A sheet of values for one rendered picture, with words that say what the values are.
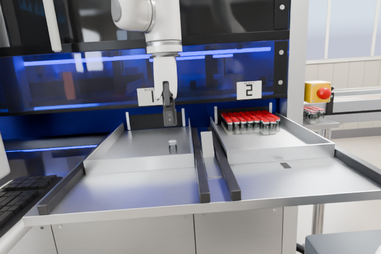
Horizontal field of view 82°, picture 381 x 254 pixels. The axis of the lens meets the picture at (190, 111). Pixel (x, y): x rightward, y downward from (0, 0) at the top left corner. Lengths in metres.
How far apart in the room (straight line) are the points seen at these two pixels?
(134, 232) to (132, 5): 0.82
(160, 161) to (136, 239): 0.54
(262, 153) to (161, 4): 0.41
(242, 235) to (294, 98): 0.57
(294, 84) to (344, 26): 2.58
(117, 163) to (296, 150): 0.43
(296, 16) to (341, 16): 2.54
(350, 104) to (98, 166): 0.96
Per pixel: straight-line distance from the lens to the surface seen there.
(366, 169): 0.58
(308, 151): 0.60
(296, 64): 0.83
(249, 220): 0.99
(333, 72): 3.35
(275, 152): 0.57
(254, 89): 0.79
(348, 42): 3.41
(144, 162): 0.54
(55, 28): 0.77
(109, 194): 0.49
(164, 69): 0.50
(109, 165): 0.57
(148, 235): 1.01
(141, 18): 0.48
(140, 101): 0.77
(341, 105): 1.08
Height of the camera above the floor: 1.13
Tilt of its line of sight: 13 degrees down
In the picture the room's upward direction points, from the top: 4 degrees counter-clockwise
